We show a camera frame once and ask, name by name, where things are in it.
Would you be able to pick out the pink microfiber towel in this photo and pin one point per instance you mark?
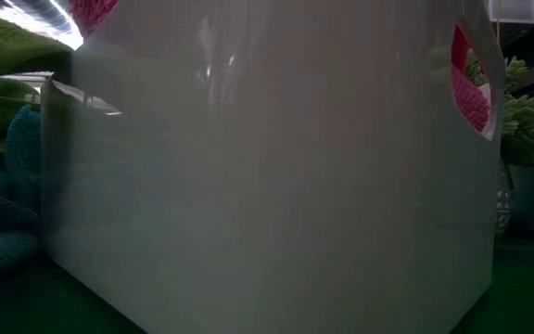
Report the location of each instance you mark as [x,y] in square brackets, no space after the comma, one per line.
[471,97]
[91,14]

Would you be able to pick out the blue microfiber towel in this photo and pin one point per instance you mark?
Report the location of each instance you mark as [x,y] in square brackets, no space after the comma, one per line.
[3,209]

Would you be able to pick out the green microfiber towel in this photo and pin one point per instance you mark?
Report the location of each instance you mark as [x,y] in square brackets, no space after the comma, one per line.
[7,51]

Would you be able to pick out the white plastic bin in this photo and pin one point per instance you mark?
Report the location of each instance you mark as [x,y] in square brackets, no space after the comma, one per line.
[271,185]

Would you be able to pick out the pale green succulent plant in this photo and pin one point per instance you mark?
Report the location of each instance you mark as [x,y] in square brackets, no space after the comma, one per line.
[526,130]

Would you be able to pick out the thin orange pole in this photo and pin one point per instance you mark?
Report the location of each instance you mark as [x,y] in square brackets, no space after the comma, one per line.
[498,32]

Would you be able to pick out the white paper sign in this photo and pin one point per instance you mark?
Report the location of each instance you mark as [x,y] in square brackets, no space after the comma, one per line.
[512,10]

